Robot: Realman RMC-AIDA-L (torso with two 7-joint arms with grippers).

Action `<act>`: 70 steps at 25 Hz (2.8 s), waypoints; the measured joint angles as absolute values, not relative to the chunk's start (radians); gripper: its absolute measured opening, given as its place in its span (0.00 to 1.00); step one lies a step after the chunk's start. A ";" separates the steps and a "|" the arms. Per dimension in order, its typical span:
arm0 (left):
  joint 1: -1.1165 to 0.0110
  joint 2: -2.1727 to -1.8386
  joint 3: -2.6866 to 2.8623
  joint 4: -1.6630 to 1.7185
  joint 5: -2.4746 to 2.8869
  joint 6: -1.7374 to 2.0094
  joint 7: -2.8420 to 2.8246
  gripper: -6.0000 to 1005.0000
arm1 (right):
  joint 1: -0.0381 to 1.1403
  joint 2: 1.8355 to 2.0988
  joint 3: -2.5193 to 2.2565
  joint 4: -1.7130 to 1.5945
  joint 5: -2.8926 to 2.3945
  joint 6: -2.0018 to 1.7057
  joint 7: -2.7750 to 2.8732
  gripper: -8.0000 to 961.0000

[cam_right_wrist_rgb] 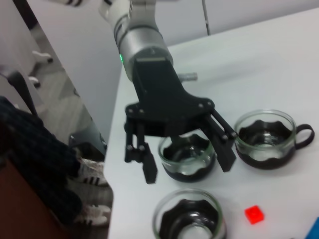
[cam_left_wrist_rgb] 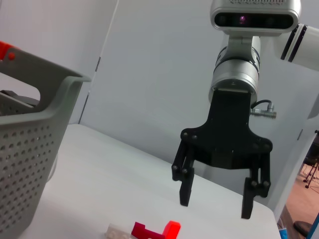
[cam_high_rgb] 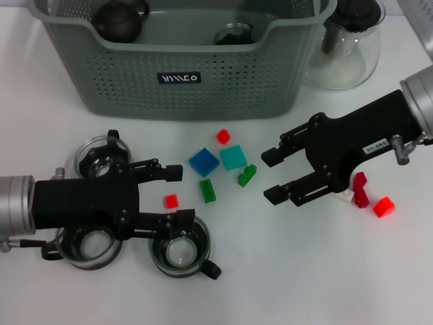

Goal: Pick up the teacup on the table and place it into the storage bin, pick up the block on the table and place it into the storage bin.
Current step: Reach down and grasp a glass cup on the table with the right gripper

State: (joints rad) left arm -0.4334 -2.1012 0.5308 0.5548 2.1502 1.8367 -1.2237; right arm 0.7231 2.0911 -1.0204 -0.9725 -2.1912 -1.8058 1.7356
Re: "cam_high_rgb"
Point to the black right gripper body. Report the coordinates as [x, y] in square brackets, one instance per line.
[355, 132]

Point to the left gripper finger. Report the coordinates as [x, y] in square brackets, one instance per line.
[170, 172]
[169, 221]

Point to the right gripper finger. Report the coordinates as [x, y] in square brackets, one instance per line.
[304, 193]
[287, 147]

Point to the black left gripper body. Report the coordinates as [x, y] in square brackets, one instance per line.
[88, 203]

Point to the small red flat square block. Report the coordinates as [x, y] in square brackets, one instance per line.
[170, 201]

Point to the orange-red sloped toy block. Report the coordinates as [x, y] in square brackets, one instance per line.
[384, 207]

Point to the grey perforated plastic storage basket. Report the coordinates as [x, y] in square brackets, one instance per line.
[220, 94]

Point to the blue square toy tile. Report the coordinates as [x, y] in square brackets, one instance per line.
[203, 162]

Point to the green rectangular toy brick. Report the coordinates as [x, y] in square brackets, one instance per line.
[207, 190]

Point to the white toy brick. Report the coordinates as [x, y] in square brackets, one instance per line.
[346, 196]

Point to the left gripper silver side plug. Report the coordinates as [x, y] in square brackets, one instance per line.
[58, 172]

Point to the green stepped toy brick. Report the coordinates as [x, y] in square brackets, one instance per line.
[246, 176]

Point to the cyan square toy tile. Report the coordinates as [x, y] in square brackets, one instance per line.
[232, 157]

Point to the dark red toy brick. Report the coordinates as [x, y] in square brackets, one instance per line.
[360, 193]

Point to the small red studded cube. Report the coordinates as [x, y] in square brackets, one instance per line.
[223, 135]

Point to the clear glass carafe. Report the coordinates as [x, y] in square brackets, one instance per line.
[338, 67]

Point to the black carafe lid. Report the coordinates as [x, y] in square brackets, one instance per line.
[358, 13]

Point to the dark brown clay teapot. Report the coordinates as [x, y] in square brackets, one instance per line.
[115, 23]

